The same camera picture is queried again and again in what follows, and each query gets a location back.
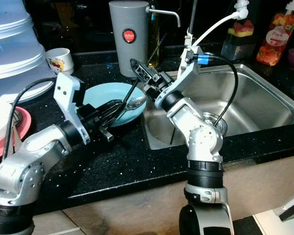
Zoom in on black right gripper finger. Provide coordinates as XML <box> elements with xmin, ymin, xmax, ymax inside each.
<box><xmin>131</xmin><ymin>66</ymin><xmax>155</xmax><ymax>85</ymax></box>
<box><xmin>130</xmin><ymin>59</ymin><xmax>158</xmax><ymax>78</ymax></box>

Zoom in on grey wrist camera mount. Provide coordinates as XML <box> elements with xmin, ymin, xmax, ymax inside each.
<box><xmin>53</xmin><ymin>72</ymin><xmax>87</xmax><ymax>147</ymax></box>
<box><xmin>154</xmin><ymin>47</ymin><xmax>205</xmax><ymax>111</ymax></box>

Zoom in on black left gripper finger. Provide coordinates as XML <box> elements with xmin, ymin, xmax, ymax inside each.
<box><xmin>99</xmin><ymin>100</ymin><xmax>125</xmax><ymax>116</ymax></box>
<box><xmin>102</xmin><ymin>109</ymin><xmax>125</xmax><ymax>129</ymax></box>

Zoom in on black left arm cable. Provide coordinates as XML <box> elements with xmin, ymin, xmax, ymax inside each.
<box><xmin>2</xmin><ymin>76</ymin><xmax>65</xmax><ymax>163</ymax></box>

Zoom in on dark holder with sponges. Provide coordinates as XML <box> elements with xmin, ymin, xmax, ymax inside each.
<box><xmin>221</xmin><ymin>21</ymin><xmax>256</xmax><ymax>61</ymax></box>

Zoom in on metal spoon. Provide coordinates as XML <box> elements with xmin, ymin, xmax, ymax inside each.
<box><xmin>107</xmin><ymin>95</ymin><xmax>147</xmax><ymax>118</ymax></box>

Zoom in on white faucet diverter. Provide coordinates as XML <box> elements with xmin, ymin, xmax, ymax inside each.
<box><xmin>235</xmin><ymin>0</ymin><xmax>251</xmax><ymax>21</ymax></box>

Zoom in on white bowl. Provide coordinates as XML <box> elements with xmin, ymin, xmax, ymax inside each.
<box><xmin>0</xmin><ymin>102</ymin><xmax>21</xmax><ymax>147</ymax></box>

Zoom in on pink plate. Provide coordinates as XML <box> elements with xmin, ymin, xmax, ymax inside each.
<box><xmin>0</xmin><ymin>107</ymin><xmax>31</xmax><ymax>163</ymax></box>

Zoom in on white printed cup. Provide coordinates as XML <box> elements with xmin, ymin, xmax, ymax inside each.
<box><xmin>45</xmin><ymin>47</ymin><xmax>74</xmax><ymax>75</ymax></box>

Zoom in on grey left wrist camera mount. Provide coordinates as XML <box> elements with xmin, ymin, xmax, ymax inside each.
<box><xmin>53</xmin><ymin>72</ymin><xmax>87</xmax><ymax>147</ymax></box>

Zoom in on stainless steel sink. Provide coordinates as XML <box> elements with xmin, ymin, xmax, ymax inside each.
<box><xmin>142</xmin><ymin>64</ymin><xmax>294</xmax><ymax>150</ymax></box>

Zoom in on light blue plate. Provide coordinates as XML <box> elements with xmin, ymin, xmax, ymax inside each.
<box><xmin>83</xmin><ymin>82</ymin><xmax>147</xmax><ymax>128</ymax></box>

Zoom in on white water hose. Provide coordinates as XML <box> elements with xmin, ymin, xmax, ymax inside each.
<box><xmin>186</xmin><ymin>11</ymin><xmax>241</xmax><ymax>64</ymax></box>

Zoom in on grey water filter canister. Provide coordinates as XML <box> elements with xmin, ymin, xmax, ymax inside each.
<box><xmin>109</xmin><ymin>1</ymin><xmax>181</xmax><ymax>78</ymax></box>

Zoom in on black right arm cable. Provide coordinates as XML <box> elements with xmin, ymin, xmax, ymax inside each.
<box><xmin>197</xmin><ymin>54</ymin><xmax>240</xmax><ymax>129</ymax></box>

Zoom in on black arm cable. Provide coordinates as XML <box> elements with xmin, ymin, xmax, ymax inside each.
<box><xmin>2</xmin><ymin>76</ymin><xmax>65</xmax><ymax>163</ymax></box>
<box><xmin>197</xmin><ymin>54</ymin><xmax>240</xmax><ymax>129</ymax></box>

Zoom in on green capped oil bottle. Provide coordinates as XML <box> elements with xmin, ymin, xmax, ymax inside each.
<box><xmin>147</xmin><ymin>0</ymin><xmax>160</xmax><ymax>67</ymax></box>

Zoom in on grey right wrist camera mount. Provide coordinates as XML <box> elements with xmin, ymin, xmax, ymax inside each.
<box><xmin>154</xmin><ymin>47</ymin><xmax>205</xmax><ymax>111</ymax></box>

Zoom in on beige cabinet front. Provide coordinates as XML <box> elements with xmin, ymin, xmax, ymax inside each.
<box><xmin>34</xmin><ymin>157</ymin><xmax>294</xmax><ymax>235</ymax></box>

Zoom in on orange dish soap pump bottle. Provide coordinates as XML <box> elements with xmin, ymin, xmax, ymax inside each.
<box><xmin>256</xmin><ymin>0</ymin><xmax>294</xmax><ymax>67</ymax></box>

